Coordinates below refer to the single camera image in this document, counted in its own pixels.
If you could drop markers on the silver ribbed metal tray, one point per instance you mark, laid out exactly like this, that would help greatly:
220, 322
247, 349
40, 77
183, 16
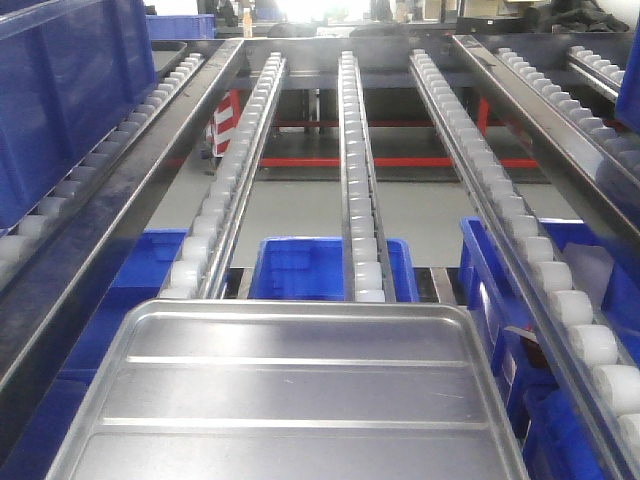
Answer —
292, 390

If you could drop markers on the left steel divider rail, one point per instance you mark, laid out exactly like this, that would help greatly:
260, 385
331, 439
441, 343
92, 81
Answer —
51, 297

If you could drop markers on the far right roller track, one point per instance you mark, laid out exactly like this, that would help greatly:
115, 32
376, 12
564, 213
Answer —
600, 73

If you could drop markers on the blue bin lower right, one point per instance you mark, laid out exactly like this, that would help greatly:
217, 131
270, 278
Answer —
555, 445

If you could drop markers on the blue bin right edge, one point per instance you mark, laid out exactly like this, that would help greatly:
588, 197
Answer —
627, 105

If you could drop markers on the steel divider rail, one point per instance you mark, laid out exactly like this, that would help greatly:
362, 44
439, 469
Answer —
599, 188
51, 297

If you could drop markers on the large blue bin upper left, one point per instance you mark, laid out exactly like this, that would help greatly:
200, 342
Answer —
70, 72

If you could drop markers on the red white striped post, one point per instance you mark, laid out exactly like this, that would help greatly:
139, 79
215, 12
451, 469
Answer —
223, 124

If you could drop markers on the blue bin lower left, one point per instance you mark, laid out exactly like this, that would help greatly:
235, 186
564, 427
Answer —
64, 377

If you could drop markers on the blue crate far background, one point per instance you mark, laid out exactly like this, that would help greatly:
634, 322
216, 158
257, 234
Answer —
181, 27

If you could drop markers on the right lane roller track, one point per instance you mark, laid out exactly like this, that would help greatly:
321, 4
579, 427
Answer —
619, 147

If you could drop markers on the right steel divider rail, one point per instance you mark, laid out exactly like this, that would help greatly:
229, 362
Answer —
599, 188

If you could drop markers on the blue bin lower centre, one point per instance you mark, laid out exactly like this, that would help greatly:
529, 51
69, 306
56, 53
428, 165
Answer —
311, 268

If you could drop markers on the left lane roller track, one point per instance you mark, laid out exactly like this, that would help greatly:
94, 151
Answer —
21, 241

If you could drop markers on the centre roller track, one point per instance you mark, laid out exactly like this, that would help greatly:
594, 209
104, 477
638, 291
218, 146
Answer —
367, 273

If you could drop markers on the lane roller track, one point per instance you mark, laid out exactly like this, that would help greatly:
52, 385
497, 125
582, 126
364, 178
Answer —
619, 147
21, 241

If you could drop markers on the red steel floor frame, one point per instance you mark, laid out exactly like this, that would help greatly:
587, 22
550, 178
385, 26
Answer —
485, 121

